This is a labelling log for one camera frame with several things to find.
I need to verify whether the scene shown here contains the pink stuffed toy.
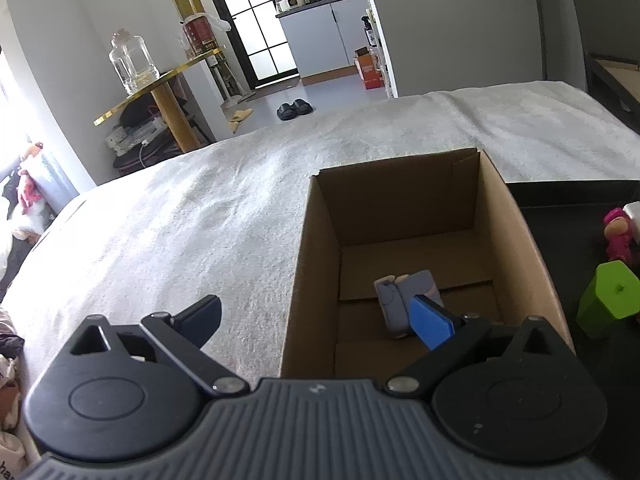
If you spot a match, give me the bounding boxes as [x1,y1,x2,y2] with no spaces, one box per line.
[16,142,51,217]

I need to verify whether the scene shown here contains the white bed blanket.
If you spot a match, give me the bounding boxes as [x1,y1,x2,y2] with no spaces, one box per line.
[0,80,640,461]

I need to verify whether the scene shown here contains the grey block toy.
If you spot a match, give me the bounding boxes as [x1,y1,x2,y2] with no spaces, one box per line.
[374,269,446,341]

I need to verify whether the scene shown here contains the white power strip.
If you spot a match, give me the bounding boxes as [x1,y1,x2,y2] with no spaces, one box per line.
[105,117,169,156]

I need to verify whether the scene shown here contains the gold round table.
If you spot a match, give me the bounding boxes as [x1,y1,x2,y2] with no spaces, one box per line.
[92,46,227,177]

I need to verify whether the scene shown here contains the white kitchen cabinet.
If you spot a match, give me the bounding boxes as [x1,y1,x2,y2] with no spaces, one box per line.
[276,0,372,86]

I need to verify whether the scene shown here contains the brown cardboard box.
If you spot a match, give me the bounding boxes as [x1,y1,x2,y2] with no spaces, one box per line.
[280,147,576,381]

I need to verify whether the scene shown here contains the green block toy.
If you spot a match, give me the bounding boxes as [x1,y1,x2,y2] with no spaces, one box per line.
[576,261,640,338]

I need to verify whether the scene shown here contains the dark wooden bench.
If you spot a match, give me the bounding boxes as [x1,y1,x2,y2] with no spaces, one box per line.
[585,52,640,137]

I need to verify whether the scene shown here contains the orange cardboard box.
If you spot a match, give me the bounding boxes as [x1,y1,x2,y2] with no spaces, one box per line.
[354,46,384,91]

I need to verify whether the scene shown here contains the pink doll figure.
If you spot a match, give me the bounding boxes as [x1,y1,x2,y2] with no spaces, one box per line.
[602,208,633,263]

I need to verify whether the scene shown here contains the clear glass jar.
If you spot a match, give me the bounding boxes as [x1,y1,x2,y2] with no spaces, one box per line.
[109,29,161,96]

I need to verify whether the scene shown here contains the red canister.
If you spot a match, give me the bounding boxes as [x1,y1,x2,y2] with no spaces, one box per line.
[182,14,217,57]

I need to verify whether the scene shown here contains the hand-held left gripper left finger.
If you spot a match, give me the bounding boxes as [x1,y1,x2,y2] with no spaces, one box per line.
[69,294,252,402]

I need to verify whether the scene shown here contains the black tray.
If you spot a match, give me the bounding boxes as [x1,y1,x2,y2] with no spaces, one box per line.
[505,179,640,480]

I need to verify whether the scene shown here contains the black framed glass door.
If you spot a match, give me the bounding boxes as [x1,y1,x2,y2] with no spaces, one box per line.
[197,0,301,87]

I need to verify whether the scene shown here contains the crumpled clothes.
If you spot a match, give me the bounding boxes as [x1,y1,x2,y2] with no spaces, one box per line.
[0,305,32,480]

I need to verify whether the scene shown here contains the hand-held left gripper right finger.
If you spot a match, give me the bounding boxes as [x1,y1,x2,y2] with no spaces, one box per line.
[384,294,577,402]

